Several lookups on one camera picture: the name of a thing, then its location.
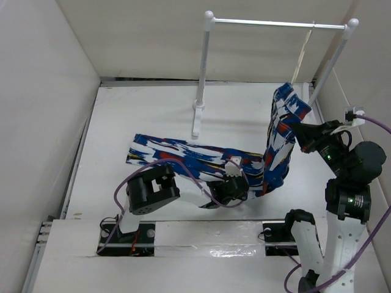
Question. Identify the beige wooden clothes hanger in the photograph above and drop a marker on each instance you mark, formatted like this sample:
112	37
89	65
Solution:
301	55

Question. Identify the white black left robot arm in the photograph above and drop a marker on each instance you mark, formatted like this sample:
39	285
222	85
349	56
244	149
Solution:
154	187

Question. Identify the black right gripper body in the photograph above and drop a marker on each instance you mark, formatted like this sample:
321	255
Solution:
331	148

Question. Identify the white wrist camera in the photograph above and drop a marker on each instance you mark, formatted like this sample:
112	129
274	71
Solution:
352	119
233	167

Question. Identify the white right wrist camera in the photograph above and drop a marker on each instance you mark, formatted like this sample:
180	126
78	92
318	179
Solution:
352	119

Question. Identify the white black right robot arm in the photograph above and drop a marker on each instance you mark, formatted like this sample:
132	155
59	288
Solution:
348	207

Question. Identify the white metal clothes rack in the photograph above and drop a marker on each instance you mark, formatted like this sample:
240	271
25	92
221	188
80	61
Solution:
210	20

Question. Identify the blue white red patterned trousers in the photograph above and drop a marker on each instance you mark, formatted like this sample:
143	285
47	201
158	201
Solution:
265	172

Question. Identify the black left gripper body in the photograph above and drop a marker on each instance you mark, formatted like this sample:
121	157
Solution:
227	178

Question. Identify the black base rail with tape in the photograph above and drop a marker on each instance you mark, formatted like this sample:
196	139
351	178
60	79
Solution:
219	239

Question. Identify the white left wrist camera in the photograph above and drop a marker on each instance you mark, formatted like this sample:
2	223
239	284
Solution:
233	167

